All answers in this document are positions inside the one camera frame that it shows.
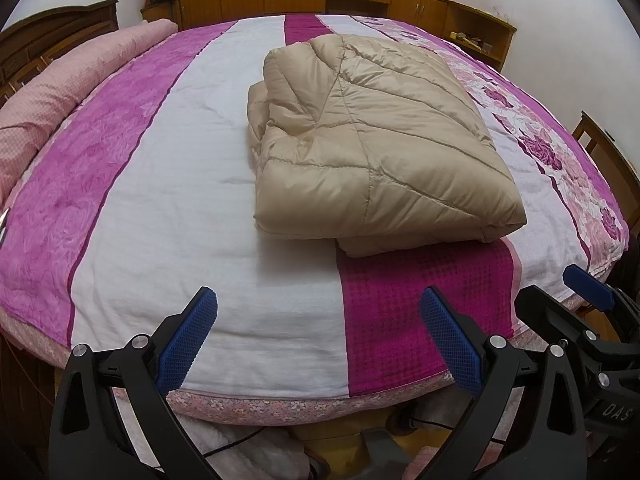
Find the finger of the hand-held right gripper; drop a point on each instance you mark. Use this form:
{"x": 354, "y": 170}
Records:
{"x": 587, "y": 287}
{"x": 550, "y": 315}

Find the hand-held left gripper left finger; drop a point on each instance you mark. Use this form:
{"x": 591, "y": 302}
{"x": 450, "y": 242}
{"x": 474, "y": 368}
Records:
{"x": 192, "y": 340}

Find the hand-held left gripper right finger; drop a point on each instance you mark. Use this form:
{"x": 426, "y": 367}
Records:
{"x": 450, "y": 340}

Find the beige puffer jacket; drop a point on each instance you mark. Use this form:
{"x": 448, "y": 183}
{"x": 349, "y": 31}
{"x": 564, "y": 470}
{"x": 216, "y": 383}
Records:
{"x": 380, "y": 150}

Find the pink floral mattress cover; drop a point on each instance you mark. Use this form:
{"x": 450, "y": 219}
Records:
{"x": 250, "y": 407}

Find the pale pink fuzzy cloth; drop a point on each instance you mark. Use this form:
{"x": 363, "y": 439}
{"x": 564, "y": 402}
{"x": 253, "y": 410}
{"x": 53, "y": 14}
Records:
{"x": 250, "y": 455}

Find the pink and white striped blanket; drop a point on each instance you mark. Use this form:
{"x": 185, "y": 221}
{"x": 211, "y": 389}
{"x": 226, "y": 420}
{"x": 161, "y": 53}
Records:
{"x": 210, "y": 210}

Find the wooden chair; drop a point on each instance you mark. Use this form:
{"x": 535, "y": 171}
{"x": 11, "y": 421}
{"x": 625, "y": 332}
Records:
{"x": 605, "y": 155}

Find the grey plastic object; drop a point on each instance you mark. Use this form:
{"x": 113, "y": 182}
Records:
{"x": 380, "y": 455}

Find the pink dotted bolster pillow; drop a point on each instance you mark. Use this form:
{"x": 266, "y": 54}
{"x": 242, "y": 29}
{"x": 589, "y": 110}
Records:
{"x": 65, "y": 75}

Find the dark wooden headboard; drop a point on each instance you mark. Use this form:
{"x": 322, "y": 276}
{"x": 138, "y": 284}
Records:
{"x": 40, "y": 35}

